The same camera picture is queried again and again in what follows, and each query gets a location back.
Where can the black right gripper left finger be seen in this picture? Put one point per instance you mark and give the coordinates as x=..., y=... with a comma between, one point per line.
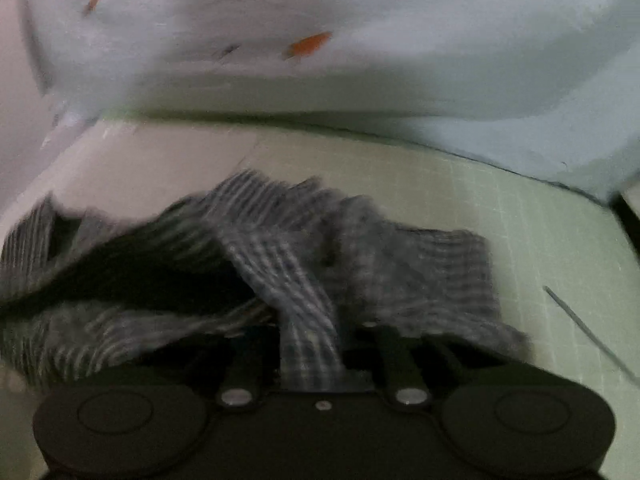
x=151, y=417

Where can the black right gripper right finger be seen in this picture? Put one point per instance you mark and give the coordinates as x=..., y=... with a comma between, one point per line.
x=502, y=418

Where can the blue white plaid shirt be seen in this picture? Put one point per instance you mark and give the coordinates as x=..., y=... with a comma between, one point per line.
x=82, y=291

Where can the light blue carrot-print quilt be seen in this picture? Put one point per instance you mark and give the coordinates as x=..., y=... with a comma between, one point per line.
x=545, y=88

